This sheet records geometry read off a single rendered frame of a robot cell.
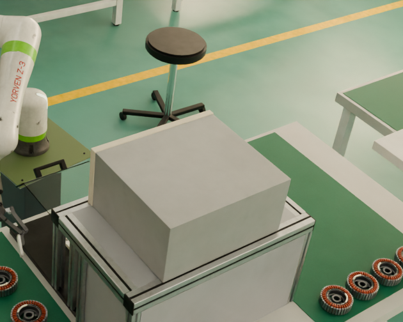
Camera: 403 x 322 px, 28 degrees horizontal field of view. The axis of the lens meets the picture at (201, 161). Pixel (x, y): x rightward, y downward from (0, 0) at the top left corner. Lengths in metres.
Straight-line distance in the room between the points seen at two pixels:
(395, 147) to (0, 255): 1.38
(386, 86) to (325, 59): 1.73
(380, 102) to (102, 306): 2.00
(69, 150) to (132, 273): 1.11
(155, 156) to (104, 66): 2.98
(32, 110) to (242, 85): 2.38
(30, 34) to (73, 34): 2.81
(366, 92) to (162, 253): 2.02
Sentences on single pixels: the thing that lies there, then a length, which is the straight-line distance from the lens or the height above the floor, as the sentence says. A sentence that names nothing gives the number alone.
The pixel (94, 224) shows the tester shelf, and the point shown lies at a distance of 2.37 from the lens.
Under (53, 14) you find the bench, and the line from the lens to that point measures 5.42.
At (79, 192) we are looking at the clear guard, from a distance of 2.56.
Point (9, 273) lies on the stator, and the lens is 2.69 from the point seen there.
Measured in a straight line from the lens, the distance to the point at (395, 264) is 2.97.
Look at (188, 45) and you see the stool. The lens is 4.44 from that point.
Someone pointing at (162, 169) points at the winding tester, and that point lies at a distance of 2.27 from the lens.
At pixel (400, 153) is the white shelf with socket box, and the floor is 1.21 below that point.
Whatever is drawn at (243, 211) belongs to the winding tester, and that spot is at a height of 1.27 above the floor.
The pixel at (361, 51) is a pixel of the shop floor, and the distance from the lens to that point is 5.96.
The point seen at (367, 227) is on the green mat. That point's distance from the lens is 3.14.
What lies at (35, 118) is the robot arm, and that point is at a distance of 3.12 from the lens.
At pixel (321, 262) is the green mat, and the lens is 2.93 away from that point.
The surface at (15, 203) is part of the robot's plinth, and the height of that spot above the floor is 0.50.
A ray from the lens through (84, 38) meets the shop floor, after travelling 5.56.
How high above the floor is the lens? 2.71
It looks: 37 degrees down
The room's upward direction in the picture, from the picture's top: 9 degrees clockwise
